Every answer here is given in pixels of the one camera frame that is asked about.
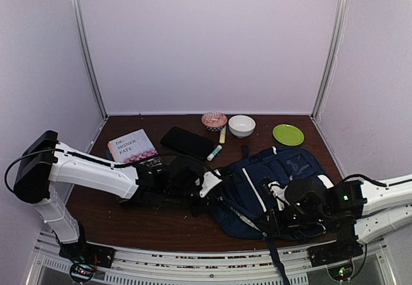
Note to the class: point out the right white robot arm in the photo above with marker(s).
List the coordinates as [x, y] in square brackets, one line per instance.
[358, 209]

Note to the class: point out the left aluminium frame post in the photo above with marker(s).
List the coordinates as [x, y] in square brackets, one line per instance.
[87, 58]

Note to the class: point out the navy blue student backpack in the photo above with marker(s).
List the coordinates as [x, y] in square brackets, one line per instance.
[250, 203]

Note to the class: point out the white book pink flowers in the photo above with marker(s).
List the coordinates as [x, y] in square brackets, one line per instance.
[133, 147]

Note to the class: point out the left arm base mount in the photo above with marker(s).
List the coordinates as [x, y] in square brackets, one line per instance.
[86, 259]

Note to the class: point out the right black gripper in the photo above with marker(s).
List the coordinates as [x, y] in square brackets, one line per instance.
[276, 227]

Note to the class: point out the green plate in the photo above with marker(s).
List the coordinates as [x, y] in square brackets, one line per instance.
[287, 134]

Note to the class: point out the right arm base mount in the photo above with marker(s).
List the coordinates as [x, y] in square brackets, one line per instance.
[338, 258]

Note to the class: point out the right aluminium frame post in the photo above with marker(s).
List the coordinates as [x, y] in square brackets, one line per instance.
[331, 59]

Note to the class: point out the front aluminium rail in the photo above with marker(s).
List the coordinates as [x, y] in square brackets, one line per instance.
[138, 266]

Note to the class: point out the white ceramic bowl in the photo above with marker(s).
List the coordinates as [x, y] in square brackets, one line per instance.
[241, 126]

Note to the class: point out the dark blue Humor book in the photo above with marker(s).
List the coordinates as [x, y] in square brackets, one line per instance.
[108, 155]

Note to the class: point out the aluminium frame post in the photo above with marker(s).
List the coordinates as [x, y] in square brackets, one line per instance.
[331, 59]
[87, 58]

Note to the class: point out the black rectangular case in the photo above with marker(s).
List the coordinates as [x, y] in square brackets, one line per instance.
[186, 142]

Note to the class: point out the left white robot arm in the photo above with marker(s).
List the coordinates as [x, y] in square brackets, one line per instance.
[32, 178]

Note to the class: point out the white green glue stick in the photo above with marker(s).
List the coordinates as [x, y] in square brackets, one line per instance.
[213, 154]

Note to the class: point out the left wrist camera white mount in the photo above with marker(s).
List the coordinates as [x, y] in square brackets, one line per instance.
[208, 182]

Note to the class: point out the yellow highlighter marker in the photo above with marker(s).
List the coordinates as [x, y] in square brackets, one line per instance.
[222, 137]

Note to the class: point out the red patterned small bowl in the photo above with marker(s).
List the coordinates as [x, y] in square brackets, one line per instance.
[214, 121]

